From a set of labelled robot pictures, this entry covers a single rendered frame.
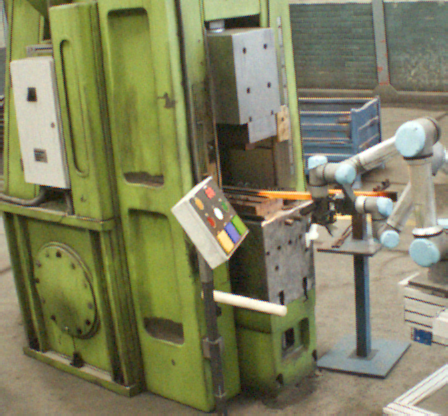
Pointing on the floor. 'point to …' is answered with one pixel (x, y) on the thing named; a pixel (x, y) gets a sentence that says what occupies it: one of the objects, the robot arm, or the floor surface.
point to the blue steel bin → (340, 128)
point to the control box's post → (212, 333)
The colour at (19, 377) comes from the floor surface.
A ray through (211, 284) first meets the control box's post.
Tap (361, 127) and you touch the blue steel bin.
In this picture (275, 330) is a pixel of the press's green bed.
